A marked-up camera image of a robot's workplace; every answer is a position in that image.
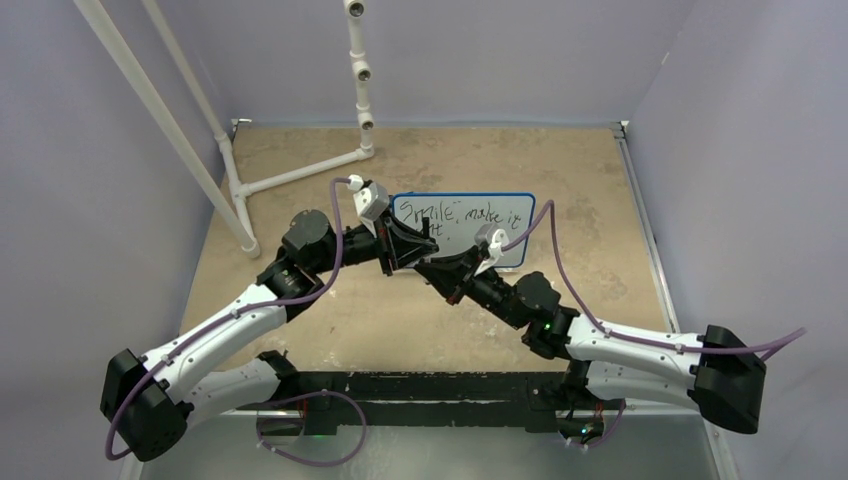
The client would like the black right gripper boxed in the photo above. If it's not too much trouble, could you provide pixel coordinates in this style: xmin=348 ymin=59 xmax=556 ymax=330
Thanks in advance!
xmin=418 ymin=244 xmax=526 ymax=330

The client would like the blue framed whiteboard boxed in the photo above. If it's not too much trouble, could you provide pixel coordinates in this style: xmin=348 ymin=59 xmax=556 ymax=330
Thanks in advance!
xmin=390 ymin=192 xmax=537 ymax=260

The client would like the white PVC pipe frame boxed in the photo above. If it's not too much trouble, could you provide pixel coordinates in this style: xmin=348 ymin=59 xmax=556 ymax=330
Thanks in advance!
xmin=74 ymin=1 xmax=375 ymax=259

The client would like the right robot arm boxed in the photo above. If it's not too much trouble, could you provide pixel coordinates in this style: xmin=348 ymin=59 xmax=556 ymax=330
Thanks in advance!
xmin=413 ymin=247 xmax=767 ymax=434

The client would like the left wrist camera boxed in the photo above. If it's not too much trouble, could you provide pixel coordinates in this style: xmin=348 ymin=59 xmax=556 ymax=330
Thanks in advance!
xmin=347 ymin=175 xmax=390 ymax=230

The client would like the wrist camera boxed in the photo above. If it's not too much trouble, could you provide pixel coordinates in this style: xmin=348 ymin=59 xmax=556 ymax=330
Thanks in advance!
xmin=474 ymin=223 xmax=509 ymax=276
xmin=347 ymin=175 xmax=390 ymax=230

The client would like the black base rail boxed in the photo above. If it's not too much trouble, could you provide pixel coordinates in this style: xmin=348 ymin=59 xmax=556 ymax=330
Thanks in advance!
xmin=259 ymin=372 xmax=620 ymax=435

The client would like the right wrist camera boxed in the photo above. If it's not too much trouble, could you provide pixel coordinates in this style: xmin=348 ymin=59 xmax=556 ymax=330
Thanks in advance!
xmin=474 ymin=223 xmax=509 ymax=276

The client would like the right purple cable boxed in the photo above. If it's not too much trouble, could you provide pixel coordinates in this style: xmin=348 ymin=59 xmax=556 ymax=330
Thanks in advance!
xmin=500 ymin=199 xmax=808 ymax=452

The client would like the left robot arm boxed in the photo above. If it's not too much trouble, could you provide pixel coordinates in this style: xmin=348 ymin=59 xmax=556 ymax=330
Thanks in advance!
xmin=100 ymin=209 xmax=438 ymax=461

